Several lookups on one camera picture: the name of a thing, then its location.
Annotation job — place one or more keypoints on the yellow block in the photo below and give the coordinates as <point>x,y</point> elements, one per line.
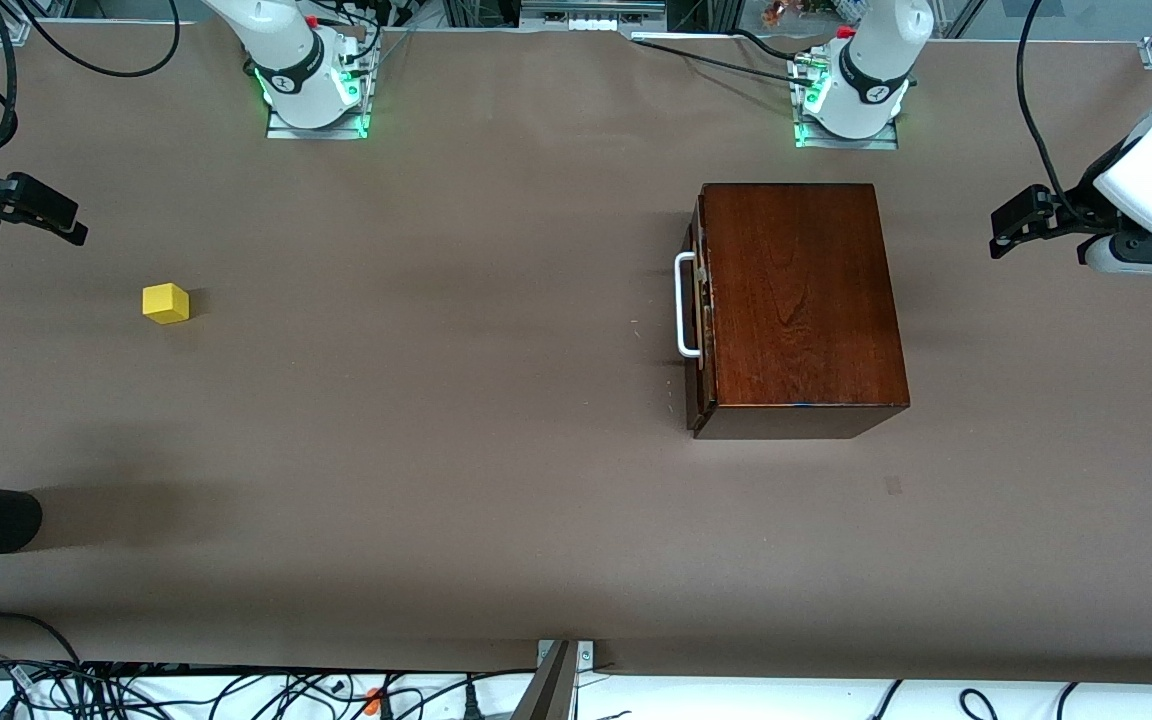
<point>166,303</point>

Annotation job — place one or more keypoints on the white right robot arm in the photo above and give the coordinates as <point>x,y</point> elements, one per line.
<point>286,50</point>

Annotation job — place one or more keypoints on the dark brown wooden cabinet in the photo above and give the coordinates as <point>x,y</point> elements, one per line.
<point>796,300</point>

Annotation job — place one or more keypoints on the white power strip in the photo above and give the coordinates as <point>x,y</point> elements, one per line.
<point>591,22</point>

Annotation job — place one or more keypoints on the orange connector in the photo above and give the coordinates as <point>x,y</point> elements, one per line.
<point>376,700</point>

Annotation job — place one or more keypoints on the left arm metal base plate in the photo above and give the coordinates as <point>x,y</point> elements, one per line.
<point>886,143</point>

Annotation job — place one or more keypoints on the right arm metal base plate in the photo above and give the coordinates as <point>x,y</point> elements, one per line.
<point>281,132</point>

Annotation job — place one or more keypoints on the metal table bracket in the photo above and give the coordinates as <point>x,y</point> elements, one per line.
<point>551,690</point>

